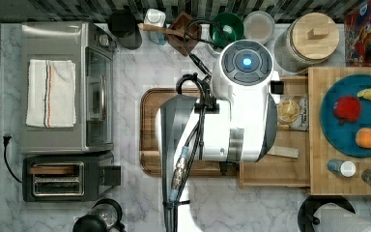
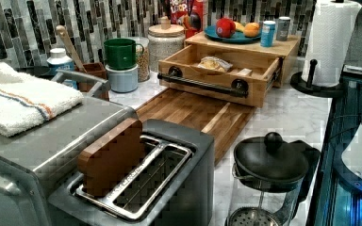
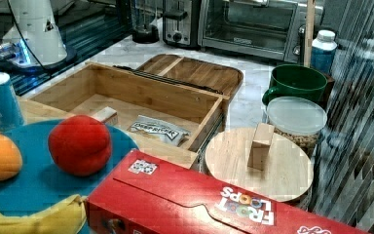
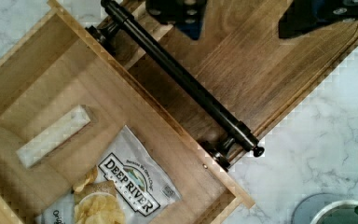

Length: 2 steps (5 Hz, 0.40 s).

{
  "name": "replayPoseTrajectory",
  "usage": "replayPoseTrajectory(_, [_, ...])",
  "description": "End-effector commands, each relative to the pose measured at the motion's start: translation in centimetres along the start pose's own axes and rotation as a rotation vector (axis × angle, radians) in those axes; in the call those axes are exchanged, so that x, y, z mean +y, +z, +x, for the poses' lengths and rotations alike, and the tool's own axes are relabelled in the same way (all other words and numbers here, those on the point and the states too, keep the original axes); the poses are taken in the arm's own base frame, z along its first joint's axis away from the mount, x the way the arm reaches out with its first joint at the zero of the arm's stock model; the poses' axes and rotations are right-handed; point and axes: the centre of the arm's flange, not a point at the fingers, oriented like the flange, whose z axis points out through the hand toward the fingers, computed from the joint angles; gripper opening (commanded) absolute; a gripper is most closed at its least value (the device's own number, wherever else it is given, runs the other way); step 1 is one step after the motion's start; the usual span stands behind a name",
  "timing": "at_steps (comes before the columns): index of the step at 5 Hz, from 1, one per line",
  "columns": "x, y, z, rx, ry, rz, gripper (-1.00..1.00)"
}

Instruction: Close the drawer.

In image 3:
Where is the chip bag in drawer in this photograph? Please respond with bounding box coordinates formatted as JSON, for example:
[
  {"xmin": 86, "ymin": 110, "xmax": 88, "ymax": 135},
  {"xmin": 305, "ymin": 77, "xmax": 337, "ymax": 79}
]
[{"xmin": 128, "ymin": 115, "xmax": 191, "ymax": 146}]

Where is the black silver toaster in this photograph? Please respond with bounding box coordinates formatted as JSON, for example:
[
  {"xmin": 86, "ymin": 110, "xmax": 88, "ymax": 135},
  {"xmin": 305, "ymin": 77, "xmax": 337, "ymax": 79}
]
[{"xmin": 163, "ymin": 0, "xmax": 202, "ymax": 49}]

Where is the wooden spoon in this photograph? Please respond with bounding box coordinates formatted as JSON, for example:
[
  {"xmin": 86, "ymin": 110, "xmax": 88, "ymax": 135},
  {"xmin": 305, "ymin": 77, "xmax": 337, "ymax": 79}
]
[{"xmin": 304, "ymin": 0, "xmax": 316, "ymax": 67}]

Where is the yellow banana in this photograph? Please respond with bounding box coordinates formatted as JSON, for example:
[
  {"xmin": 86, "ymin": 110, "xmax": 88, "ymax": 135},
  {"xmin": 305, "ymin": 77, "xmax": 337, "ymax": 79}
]
[{"xmin": 0, "ymin": 194, "xmax": 87, "ymax": 234}]

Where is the red Froot Loops box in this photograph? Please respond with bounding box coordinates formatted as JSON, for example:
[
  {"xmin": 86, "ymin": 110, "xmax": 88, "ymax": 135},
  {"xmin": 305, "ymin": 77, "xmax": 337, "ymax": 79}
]
[{"xmin": 86, "ymin": 150, "xmax": 367, "ymax": 234}]

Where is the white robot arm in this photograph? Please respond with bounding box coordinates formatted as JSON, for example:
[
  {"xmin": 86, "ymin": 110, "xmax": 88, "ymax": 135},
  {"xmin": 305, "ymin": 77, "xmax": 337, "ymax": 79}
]
[{"xmin": 4, "ymin": 0, "xmax": 67, "ymax": 68}]

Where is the black coffee grinder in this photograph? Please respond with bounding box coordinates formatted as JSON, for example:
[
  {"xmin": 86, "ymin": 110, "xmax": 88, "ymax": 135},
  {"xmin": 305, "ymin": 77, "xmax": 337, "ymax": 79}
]
[{"xmin": 131, "ymin": 0, "xmax": 159, "ymax": 44}]

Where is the wooden drawer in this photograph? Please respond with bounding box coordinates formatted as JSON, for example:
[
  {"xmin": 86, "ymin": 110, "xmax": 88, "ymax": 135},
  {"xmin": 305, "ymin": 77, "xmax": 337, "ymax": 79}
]
[{"xmin": 31, "ymin": 62, "xmax": 228, "ymax": 151}]

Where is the small wooden block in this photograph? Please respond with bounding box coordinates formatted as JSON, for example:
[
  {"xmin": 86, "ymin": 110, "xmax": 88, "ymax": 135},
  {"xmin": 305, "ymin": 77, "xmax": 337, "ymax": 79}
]
[{"xmin": 92, "ymin": 106, "xmax": 118, "ymax": 126}]

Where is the dark wooden utensil holder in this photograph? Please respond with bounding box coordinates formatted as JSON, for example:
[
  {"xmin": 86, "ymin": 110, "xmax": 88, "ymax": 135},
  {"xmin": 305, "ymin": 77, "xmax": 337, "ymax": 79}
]
[{"xmin": 318, "ymin": 74, "xmax": 335, "ymax": 109}]

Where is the dark wooden tray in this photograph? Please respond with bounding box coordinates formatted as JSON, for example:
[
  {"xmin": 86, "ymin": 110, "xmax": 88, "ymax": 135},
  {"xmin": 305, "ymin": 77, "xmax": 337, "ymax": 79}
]
[{"xmin": 138, "ymin": 54, "xmax": 243, "ymax": 98}]

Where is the green mug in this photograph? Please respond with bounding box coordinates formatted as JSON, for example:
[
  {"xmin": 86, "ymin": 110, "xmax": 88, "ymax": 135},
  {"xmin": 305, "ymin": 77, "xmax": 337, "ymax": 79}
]
[{"xmin": 262, "ymin": 64, "xmax": 327, "ymax": 105}]

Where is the blue plate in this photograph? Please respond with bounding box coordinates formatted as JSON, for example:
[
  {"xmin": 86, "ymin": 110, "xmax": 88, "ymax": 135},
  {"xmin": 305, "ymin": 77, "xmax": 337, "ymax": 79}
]
[{"xmin": 0, "ymin": 124, "xmax": 136, "ymax": 216}]

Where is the glass jar with wooden lid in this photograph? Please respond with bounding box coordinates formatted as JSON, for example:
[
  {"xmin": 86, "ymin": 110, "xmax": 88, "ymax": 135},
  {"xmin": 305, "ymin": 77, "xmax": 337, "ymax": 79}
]
[{"xmin": 205, "ymin": 123, "xmax": 314, "ymax": 210}]

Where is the silver toaster oven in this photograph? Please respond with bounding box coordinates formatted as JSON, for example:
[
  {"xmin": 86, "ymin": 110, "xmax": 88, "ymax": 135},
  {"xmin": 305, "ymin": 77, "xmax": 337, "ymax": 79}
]
[{"xmin": 198, "ymin": 0, "xmax": 308, "ymax": 63}]

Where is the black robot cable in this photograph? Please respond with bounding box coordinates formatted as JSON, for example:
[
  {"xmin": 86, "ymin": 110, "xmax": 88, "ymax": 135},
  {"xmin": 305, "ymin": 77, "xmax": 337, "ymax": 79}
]
[{"xmin": 6, "ymin": 0, "xmax": 50, "ymax": 74}]

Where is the blue can with white lid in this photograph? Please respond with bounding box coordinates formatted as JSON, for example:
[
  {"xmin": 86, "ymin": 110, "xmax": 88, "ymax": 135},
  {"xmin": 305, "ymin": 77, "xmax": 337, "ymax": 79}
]
[{"xmin": 0, "ymin": 72, "xmax": 24, "ymax": 132}]

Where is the red apple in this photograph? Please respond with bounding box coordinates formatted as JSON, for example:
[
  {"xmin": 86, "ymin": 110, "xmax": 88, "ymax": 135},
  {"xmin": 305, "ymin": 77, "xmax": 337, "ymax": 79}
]
[{"xmin": 48, "ymin": 115, "xmax": 112, "ymax": 176}]

